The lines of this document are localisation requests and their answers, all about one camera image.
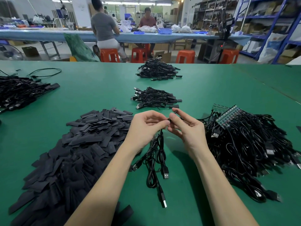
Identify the person's left hand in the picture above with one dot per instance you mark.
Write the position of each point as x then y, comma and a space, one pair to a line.
138, 129

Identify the person's right hand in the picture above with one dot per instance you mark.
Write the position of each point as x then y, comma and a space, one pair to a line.
192, 134

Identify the person's right thumb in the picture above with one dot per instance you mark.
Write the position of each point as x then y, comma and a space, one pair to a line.
172, 123

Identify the person's left thumb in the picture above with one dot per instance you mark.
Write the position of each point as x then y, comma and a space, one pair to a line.
158, 125

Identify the person's left forearm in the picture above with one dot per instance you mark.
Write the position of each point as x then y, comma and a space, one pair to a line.
105, 188

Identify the person's right forearm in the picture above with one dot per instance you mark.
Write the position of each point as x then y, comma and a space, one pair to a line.
218, 190

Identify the open cardboard box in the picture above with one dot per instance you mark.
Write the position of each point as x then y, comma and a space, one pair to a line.
163, 57

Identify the orange plastic stool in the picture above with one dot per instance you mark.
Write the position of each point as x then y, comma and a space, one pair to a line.
138, 55
110, 55
229, 56
185, 56

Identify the pile of black sleeve strips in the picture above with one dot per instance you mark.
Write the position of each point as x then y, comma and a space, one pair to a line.
77, 157

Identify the blue plastic bin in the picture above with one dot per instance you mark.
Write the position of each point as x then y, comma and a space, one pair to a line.
164, 31

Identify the white plastic bag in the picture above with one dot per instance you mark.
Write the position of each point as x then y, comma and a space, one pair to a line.
175, 28
125, 26
147, 29
185, 29

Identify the shallow blue plastic tray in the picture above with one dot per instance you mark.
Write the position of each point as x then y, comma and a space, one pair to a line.
138, 32

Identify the black bench machine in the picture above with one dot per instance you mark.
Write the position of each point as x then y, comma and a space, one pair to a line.
224, 25

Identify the green plastic bag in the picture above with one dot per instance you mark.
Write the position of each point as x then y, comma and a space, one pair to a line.
80, 48

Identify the dark storage shelf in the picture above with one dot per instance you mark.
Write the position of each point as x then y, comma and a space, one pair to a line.
209, 11

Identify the large white sack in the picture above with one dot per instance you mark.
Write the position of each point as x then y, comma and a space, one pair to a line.
271, 49

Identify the blue metal shelving rack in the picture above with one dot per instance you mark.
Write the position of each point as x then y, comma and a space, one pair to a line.
268, 18

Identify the long blue workbench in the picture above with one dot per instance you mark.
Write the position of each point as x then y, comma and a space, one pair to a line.
47, 35

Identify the dark cardboard box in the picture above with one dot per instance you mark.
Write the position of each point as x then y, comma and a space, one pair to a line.
30, 51

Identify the grey floor fan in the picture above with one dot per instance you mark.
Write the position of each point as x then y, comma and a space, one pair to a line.
10, 54

